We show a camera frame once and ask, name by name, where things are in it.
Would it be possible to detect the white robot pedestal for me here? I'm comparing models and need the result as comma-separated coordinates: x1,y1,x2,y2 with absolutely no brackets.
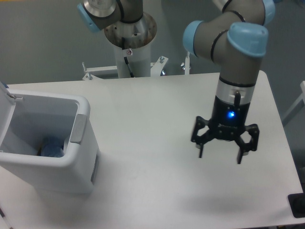
104,12,157,78

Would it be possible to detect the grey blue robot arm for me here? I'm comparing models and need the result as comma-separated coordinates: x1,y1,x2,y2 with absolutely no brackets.
77,0,275,163

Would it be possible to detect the black clamp at table corner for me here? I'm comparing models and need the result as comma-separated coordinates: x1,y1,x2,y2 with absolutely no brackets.
288,193,305,219

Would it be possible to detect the white frame at right edge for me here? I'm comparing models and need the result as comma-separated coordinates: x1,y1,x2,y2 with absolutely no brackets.
282,81,305,126

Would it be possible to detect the black cable on pedestal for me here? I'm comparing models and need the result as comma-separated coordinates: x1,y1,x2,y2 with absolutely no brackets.
121,37,135,78

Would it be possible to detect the white trash can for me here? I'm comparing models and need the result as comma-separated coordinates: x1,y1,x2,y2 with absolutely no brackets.
0,86,99,193

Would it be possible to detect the clear plastic bottle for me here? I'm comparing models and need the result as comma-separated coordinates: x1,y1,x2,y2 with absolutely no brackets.
40,136,65,158

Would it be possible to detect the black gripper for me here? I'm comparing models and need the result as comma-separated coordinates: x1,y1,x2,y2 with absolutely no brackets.
191,95,259,164

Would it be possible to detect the white metal frame bracket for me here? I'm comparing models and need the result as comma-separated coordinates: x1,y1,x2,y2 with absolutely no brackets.
82,62,118,81

